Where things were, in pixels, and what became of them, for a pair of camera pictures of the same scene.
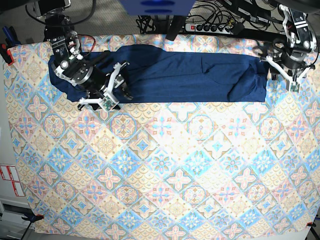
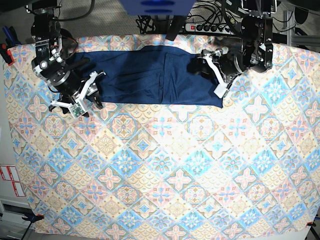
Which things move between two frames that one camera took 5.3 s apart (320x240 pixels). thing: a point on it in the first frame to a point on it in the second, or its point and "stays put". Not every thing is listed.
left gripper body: x=95 y=82 to x=69 y=83
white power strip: x=208 y=29 stays put
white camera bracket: x=293 y=84 to x=220 y=89
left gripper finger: x=80 y=106 to x=65 y=110
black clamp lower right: x=312 y=224 stays put
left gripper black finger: x=124 y=88 to x=97 y=99
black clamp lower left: x=32 y=218 stays put
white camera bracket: x=109 y=100 to x=78 y=107
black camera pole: x=175 y=27 stays put
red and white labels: x=9 y=173 stays put
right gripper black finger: x=274 y=76 to x=200 y=65
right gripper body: x=294 y=59 to x=231 y=63
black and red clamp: x=6 y=54 stays put
